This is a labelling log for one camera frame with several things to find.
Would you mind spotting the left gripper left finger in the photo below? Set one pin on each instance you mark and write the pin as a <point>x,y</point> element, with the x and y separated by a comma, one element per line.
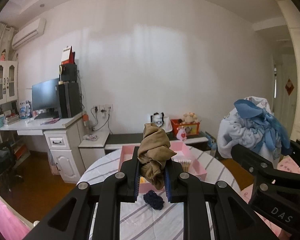
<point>92,211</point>

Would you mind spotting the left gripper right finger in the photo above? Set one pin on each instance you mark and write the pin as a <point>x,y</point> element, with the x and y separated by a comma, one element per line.
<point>212,211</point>

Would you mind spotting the white printed cloth blue bow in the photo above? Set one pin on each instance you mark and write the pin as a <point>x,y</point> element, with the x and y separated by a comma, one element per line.
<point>252,125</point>

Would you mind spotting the cotton swab bag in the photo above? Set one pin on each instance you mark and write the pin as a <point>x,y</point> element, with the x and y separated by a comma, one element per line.
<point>185,163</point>

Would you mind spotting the navy knit scrunchie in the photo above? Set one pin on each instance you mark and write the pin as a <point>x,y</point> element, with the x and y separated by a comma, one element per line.
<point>154,200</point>

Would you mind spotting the beige stocking bundle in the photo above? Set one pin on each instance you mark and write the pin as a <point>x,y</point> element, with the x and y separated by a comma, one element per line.
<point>153,155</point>

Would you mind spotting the yellow crochet item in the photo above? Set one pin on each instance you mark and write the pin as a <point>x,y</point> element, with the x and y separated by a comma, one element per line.
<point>143,180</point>

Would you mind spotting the pink floral bedding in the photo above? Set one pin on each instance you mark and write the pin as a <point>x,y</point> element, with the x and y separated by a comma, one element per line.
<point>286,164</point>

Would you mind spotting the blue carton by stand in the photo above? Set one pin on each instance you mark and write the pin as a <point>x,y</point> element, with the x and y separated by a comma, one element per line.
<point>212,141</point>

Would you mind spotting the white striped quilt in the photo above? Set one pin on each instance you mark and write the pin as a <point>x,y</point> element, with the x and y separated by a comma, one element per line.
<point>138,220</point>

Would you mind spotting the white low side cabinet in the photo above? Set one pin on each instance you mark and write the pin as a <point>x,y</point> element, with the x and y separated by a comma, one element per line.
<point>92,150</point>

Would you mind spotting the red toy storage box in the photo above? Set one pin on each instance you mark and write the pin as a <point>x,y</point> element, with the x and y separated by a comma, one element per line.
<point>190,128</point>

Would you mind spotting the beige plush toy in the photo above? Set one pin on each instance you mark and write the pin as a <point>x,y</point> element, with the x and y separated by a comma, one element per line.
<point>189,118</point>

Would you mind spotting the pink heart plush toy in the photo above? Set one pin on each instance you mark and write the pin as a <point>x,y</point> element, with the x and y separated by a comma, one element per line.
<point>181,133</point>

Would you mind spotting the colourful packet on cabinet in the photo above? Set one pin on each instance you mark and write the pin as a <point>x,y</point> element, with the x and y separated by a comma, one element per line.
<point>90,137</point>

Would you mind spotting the white desk with drawers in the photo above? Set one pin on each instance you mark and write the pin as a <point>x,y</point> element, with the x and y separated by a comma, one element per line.
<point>62,138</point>

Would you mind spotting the black white TV stand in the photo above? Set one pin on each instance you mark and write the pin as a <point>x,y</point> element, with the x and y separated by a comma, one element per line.
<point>116,141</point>

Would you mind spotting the black office chair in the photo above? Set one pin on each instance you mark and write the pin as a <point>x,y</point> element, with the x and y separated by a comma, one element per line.
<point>8,172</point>

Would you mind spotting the orange cap bottle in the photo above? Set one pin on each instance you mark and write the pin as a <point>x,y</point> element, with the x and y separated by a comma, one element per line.
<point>86,123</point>

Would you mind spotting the blue white package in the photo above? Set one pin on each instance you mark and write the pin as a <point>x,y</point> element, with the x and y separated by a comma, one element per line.
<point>25,110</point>

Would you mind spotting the stack of books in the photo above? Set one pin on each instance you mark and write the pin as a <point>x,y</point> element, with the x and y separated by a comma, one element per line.
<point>8,120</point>

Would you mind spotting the black computer monitor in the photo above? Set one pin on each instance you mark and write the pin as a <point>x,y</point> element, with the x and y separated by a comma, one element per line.
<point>44,96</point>

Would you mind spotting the black computer tower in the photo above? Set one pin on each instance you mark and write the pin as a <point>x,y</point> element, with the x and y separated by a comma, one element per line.
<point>68,100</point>

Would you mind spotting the black box on tower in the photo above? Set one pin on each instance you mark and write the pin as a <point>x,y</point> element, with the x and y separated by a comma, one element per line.
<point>68,72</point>

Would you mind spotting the white glass door cabinet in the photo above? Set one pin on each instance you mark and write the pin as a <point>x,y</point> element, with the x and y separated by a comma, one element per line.
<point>8,81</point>

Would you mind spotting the red white calendar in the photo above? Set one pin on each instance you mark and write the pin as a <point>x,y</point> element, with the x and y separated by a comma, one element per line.
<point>68,56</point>

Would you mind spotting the small doll figurine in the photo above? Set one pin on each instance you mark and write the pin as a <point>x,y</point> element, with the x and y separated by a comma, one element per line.
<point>3,55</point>

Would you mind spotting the white air conditioner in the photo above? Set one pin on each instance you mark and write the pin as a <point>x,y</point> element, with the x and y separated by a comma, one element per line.
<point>28,33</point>

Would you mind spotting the white tote bag black handles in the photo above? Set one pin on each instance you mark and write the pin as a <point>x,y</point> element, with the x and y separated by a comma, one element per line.
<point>162,121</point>

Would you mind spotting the white wall socket strip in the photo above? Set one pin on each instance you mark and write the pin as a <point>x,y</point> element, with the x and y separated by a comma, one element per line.
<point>102,110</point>

